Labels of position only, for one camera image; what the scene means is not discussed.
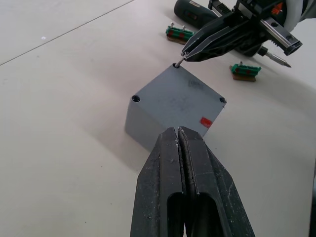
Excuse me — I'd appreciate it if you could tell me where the green red screw holder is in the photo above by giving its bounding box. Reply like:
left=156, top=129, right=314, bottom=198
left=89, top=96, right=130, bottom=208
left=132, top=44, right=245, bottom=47
left=229, top=61, right=263, bottom=82
left=164, top=21, right=197, bottom=46

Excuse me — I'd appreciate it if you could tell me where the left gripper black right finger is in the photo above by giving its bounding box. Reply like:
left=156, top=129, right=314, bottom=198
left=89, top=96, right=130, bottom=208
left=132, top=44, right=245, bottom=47
left=177, top=126, right=256, bottom=237

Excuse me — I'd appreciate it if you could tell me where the grey box lid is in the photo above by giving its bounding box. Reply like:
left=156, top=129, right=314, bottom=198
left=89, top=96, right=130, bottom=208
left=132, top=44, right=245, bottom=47
left=129, top=63, right=228, bottom=139

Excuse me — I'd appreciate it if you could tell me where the grey plastic box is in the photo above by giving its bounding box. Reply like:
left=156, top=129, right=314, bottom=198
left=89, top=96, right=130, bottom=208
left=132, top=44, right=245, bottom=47
left=124, top=97, right=227, bottom=152

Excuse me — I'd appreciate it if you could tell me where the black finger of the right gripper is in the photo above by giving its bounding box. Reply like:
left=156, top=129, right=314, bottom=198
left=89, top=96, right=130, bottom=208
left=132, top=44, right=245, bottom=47
left=181, top=13, right=238, bottom=54
left=184, top=24, right=263, bottom=62

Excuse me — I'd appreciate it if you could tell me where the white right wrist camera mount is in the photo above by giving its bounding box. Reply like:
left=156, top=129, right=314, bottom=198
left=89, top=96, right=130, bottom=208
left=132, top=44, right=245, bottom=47
left=283, top=0, right=309, bottom=28

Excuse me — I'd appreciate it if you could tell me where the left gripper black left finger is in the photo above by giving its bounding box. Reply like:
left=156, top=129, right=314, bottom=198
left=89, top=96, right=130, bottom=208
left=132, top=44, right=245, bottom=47
left=129, top=126, right=186, bottom=237

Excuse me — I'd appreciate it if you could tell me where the dark green electric screwdriver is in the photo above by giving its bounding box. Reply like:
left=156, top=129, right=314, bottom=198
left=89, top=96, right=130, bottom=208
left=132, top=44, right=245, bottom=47
left=173, top=0, right=293, bottom=69

